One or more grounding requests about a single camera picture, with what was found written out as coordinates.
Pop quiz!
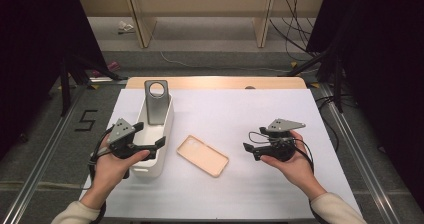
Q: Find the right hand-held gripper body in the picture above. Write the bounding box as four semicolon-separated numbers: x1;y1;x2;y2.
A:
261;118;307;162

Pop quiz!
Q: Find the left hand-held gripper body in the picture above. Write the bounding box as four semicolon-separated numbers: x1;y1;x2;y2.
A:
106;117;149;161

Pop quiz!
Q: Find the white oblong storage box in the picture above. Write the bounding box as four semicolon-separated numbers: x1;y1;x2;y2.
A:
129;92;175;179

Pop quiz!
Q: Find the grey phone case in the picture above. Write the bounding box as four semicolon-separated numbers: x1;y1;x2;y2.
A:
143;79;170;126

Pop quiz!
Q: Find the beige phone case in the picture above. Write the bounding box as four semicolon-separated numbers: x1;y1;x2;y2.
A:
176;134;230;178

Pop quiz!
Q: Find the person's left hand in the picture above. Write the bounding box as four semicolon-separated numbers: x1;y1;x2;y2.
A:
79;138;151;210

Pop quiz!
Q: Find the person's right hand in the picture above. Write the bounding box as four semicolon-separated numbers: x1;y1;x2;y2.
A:
259;130;328;201

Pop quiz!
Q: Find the white table sheet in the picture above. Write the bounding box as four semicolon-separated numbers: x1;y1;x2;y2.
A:
72;88;364;220

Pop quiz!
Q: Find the pink packet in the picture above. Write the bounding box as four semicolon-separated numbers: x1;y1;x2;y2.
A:
91;60;121;78

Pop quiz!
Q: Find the black metal stand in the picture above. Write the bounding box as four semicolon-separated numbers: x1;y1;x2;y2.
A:
59;50;129;117
286;47;345;114

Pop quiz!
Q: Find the crumpled white paper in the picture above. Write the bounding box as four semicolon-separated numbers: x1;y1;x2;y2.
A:
117;20;135;35

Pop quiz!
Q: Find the black curtain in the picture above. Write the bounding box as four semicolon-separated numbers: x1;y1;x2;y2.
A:
306;0;424;212
0;0;108;158

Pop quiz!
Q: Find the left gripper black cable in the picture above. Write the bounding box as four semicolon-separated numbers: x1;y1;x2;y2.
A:
81;125;116;224

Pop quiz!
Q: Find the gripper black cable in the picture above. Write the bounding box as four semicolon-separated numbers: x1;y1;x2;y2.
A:
248;131;316;176
81;125;116;224

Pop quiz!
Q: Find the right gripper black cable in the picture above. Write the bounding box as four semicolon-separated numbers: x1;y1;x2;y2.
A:
248;131;316;176

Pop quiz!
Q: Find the black floor cable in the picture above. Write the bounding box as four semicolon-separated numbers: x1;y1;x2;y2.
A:
314;95;342;152

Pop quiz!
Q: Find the aluminium floor rail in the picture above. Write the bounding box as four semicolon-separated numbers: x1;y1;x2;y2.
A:
318;83;401;224
0;83;88;224

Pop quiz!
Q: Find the white floor cable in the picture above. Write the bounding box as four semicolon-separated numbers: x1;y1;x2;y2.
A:
159;51;291;74

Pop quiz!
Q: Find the bundle of black cables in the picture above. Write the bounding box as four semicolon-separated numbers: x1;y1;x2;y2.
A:
269;0;321;57

